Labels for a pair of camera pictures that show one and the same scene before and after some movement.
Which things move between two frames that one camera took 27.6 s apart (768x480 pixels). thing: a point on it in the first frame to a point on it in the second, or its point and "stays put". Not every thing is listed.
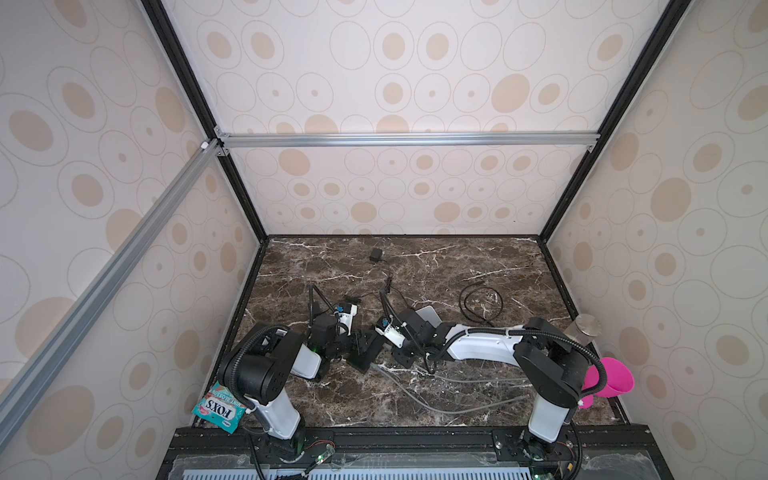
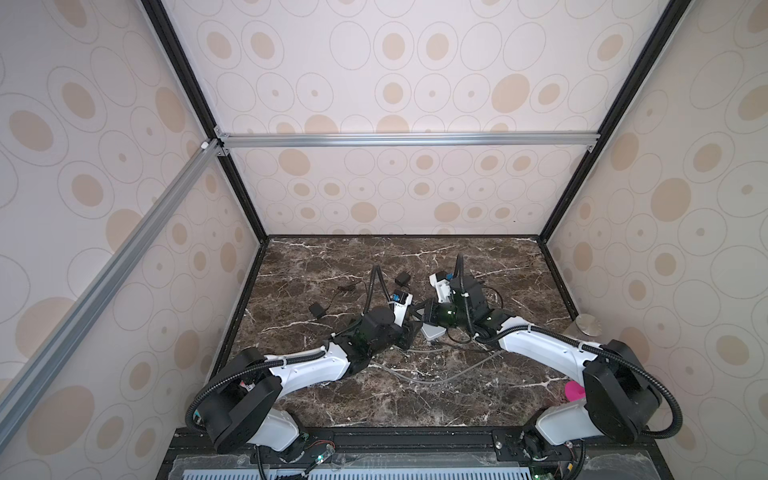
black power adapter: x=376 y=255 to x=402 y=278
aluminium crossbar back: x=307 y=140 stays put
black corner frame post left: x=202 y=106 stays put
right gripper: x=401 y=360 to x=431 y=312
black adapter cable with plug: x=354 y=300 to x=343 y=288
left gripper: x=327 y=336 to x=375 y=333
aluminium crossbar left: x=35 y=372 stays put
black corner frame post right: x=675 y=10 stays put
